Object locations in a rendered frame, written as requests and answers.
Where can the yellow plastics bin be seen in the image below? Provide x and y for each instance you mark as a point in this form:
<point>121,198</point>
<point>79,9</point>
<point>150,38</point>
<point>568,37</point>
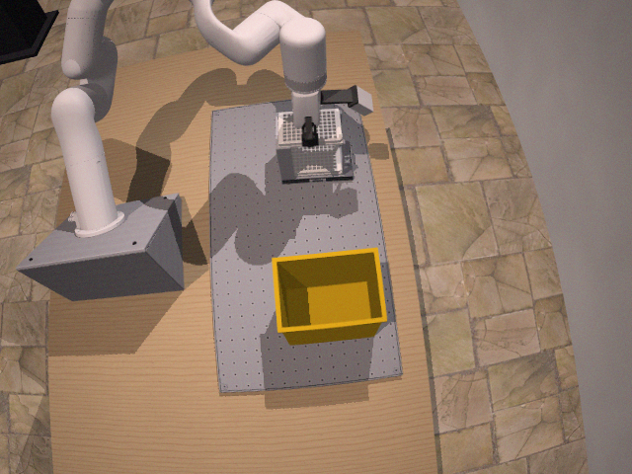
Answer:
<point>328,295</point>

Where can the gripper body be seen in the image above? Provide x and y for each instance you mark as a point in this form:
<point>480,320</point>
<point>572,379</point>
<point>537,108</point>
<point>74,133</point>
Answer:
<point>306,104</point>

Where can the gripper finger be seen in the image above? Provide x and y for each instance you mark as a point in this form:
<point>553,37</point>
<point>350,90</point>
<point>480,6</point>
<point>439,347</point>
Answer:
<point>310,139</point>

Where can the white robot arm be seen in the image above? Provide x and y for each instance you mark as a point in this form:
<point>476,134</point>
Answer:
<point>90,57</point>

